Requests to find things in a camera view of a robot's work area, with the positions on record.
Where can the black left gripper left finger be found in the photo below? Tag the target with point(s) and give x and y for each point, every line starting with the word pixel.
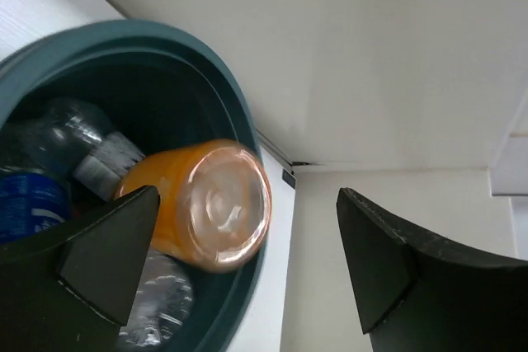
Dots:
pixel 72 287

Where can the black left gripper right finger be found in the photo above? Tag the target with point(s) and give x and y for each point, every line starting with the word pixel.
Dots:
pixel 416 290

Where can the crushed clear plastic bottle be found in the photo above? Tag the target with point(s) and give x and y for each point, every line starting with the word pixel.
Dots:
pixel 163 301

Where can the red cap clear bottle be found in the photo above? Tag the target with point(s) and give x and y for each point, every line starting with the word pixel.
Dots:
pixel 70 140

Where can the orange juice bottle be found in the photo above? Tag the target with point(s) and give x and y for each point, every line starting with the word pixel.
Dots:
pixel 215 203

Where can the clear Pepsi bottle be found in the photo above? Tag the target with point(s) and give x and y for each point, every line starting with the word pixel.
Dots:
pixel 31 203

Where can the dark teal plastic bin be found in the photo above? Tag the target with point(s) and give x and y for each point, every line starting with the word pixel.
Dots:
pixel 162 87

